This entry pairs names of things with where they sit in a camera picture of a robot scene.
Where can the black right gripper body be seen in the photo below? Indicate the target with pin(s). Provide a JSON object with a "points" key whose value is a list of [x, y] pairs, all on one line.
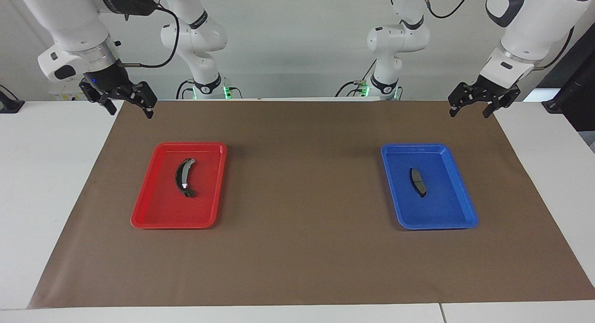
{"points": [[109, 81]]}

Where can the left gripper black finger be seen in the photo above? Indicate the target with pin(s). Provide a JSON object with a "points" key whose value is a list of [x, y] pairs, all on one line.
{"points": [[492, 108], [455, 105]]}

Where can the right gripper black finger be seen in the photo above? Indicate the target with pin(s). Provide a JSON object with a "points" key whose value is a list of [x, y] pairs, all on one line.
{"points": [[109, 104], [148, 102]]}

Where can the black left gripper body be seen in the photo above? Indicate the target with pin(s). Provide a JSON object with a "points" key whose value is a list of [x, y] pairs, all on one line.
{"points": [[488, 91]]}

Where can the dark brake pad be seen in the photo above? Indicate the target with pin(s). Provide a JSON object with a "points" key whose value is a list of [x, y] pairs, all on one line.
{"points": [[418, 181]]}

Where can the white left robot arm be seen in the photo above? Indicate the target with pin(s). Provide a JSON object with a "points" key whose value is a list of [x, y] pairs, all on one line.
{"points": [[534, 21]]}

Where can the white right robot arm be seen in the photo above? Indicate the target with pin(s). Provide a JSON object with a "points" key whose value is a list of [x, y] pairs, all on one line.
{"points": [[69, 21]]}

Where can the black stand equipment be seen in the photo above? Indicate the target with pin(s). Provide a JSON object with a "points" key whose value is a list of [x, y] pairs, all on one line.
{"points": [[576, 90]]}

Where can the black clamp device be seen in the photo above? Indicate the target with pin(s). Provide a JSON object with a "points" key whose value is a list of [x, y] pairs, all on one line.
{"points": [[10, 104]]}

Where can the blue plastic tray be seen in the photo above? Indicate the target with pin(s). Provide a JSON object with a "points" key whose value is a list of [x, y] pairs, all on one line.
{"points": [[441, 207]]}

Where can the red plastic tray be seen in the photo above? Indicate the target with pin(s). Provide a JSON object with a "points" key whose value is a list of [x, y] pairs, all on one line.
{"points": [[158, 207]]}

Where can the brown paper mat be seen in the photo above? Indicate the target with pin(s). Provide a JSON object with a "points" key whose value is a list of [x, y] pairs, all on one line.
{"points": [[302, 258]]}

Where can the white wall socket box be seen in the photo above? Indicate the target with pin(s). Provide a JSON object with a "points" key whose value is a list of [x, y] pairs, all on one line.
{"points": [[65, 91]]}

